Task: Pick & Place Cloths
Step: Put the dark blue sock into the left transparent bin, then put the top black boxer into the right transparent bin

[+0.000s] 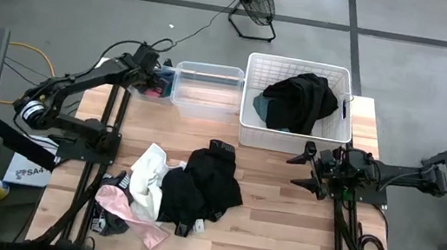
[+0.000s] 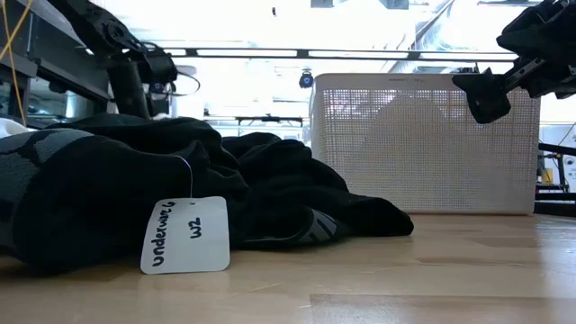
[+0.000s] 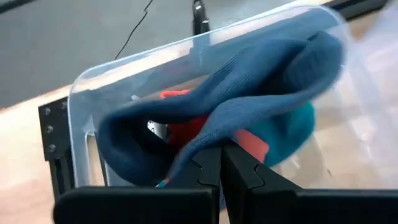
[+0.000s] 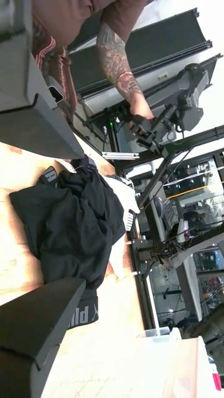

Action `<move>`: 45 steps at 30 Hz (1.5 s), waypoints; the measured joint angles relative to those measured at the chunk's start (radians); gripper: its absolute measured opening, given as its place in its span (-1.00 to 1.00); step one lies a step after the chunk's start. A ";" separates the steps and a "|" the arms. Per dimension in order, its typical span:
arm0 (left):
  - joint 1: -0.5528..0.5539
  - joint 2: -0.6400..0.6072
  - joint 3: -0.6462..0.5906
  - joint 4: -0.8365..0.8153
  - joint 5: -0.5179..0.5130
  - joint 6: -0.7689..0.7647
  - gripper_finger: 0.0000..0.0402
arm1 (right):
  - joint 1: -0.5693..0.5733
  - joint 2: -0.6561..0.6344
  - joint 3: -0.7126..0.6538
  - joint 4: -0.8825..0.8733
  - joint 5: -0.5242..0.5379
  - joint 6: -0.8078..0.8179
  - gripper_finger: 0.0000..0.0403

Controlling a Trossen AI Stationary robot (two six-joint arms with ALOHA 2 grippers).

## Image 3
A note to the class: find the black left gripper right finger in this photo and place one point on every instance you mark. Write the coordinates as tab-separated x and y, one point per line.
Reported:
280	205

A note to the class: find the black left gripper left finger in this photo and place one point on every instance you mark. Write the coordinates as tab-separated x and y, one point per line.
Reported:
140	205

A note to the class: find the teal sock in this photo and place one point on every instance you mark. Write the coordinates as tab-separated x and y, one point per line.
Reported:
289	133

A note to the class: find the blue knit sock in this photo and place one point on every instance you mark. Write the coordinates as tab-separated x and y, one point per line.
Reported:
248	77

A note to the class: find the white paper tag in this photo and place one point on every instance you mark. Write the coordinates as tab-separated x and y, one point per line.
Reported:
157	129

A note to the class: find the red sock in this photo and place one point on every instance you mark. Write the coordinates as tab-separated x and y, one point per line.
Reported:
186	132

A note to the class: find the small clear plastic bin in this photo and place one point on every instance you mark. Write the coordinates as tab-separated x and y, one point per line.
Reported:
93	93

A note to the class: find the medium clear plastic bin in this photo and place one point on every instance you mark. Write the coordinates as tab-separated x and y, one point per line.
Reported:
379	77

